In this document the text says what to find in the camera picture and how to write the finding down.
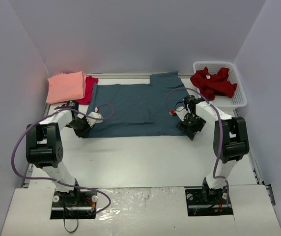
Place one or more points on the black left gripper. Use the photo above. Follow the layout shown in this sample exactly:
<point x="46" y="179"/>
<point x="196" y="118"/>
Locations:
<point x="82" y="129"/>

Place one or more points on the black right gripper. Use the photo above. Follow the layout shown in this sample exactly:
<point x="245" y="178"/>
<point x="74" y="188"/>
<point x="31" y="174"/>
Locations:
<point x="188" y="127"/>

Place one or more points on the teal blue t shirt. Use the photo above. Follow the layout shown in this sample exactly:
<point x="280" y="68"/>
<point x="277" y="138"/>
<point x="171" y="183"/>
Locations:
<point x="138" y="109"/>

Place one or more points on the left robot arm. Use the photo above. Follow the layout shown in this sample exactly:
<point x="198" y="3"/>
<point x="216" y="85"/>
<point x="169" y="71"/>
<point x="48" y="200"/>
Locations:
<point x="44" y="147"/>

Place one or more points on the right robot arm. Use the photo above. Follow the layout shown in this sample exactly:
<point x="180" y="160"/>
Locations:
<point x="230" y="139"/>

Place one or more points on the folded salmon pink t shirt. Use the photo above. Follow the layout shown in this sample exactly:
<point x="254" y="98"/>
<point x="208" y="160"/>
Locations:
<point x="64" y="87"/>

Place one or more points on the crumpled dark red t shirt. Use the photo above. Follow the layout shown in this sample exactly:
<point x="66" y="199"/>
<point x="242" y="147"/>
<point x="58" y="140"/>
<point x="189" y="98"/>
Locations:
<point x="211" y="85"/>

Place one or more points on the folded magenta t shirt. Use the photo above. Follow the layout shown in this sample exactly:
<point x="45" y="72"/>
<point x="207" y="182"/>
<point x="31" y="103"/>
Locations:
<point x="90" y="84"/>

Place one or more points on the white perforated plastic basket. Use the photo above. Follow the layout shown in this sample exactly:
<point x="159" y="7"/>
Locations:
<point x="223" y="102"/>

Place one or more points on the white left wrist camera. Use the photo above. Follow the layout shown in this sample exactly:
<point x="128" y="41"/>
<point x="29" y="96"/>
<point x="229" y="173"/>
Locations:
<point x="94" y="118"/>

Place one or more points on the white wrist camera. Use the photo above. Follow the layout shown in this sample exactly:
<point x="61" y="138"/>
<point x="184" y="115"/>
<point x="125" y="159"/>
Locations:
<point x="94" y="118"/>
<point x="179" y="111"/>

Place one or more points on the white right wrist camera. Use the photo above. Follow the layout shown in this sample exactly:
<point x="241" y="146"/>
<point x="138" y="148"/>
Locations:
<point x="179" y="111"/>

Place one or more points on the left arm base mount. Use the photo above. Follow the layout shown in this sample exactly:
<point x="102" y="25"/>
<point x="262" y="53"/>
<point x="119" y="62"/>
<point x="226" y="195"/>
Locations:
<point x="80" y="204"/>

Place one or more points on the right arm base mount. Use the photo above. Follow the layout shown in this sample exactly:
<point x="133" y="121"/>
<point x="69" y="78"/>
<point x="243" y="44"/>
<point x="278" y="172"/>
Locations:
<point x="199" y="206"/>

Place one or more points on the aluminium table edge rail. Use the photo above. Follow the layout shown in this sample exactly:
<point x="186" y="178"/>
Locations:
<point x="246" y="171"/>

